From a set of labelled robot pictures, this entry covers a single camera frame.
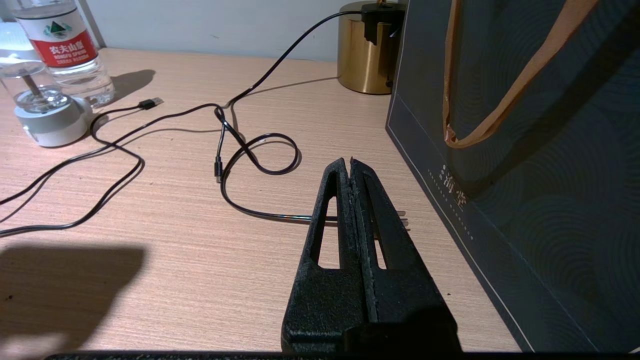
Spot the brass desk lamp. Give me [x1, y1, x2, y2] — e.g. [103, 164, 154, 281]
[337, 0, 408, 96]

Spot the black USB cable white tip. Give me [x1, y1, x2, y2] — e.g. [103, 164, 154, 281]
[0, 97, 165, 238]

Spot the black lamp power cord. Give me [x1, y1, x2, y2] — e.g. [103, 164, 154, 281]
[220, 10, 412, 231]

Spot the water bottle with red cap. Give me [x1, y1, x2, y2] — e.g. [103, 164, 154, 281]
[12, 0, 116, 108]

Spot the dark gift bag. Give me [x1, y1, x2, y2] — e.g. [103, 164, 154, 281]
[385, 0, 640, 353]

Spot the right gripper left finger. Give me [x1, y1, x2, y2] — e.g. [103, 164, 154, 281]
[281, 158, 369, 352]

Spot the thin black cable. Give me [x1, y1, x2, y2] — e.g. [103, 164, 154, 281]
[0, 102, 228, 207]

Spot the small glass bulb night light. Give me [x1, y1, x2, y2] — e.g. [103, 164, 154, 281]
[0, 22, 91, 149]

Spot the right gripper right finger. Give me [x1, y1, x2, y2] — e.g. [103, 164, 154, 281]
[351, 157, 461, 352]

